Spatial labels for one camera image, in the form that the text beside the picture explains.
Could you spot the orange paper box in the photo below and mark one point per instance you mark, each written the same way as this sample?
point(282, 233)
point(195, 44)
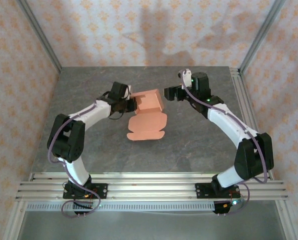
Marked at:
point(146, 125)

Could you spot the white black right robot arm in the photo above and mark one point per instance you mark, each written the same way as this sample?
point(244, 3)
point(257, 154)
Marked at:
point(254, 157)

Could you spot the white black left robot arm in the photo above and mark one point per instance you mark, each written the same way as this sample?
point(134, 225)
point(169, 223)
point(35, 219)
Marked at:
point(69, 140)

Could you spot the wide aluminium extrusion beam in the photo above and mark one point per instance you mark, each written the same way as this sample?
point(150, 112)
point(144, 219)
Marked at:
point(151, 191)

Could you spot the black left base electronics board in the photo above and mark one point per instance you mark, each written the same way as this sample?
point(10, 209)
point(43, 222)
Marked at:
point(81, 205)

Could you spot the black base electronics board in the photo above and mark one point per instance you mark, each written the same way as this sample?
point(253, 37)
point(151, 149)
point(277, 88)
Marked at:
point(221, 207)
point(81, 205)

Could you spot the grey metal panel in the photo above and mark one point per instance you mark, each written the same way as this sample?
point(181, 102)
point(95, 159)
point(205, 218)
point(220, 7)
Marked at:
point(151, 227)

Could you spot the black right base electronics board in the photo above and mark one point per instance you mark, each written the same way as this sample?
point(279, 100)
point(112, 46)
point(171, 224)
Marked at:
point(221, 207)

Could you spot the aluminium side rail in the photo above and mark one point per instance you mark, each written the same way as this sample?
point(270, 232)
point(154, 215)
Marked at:
point(243, 95)

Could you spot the narrow aluminium extrusion rail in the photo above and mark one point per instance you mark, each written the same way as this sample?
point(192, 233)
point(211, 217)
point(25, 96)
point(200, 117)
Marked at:
point(151, 175)

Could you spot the aluminium frame post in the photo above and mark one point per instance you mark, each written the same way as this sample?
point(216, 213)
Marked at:
point(43, 37)
point(260, 37)

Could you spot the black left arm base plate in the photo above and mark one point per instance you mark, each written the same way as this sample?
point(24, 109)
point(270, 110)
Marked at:
point(102, 191)

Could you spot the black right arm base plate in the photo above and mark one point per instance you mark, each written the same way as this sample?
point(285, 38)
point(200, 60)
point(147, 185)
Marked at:
point(201, 190)

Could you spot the aluminium frame leg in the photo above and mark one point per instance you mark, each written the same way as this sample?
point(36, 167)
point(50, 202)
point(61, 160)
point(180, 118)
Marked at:
point(16, 222)
point(288, 222)

